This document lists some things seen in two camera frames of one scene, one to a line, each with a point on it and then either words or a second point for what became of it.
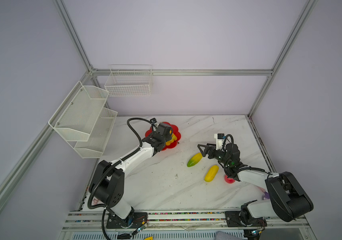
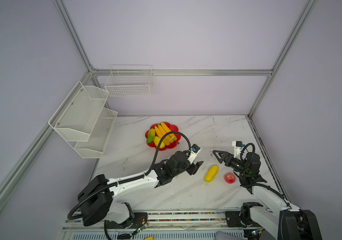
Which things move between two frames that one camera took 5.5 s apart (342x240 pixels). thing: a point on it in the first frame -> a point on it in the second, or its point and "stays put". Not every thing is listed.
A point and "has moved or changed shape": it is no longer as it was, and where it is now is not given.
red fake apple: [228, 180] stays put
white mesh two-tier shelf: [83, 119] stays put
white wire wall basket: [127, 80] stays put
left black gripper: [169, 138] -> [194, 168]
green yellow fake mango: [194, 159] has moved or changed shape
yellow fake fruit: [211, 173] stays put
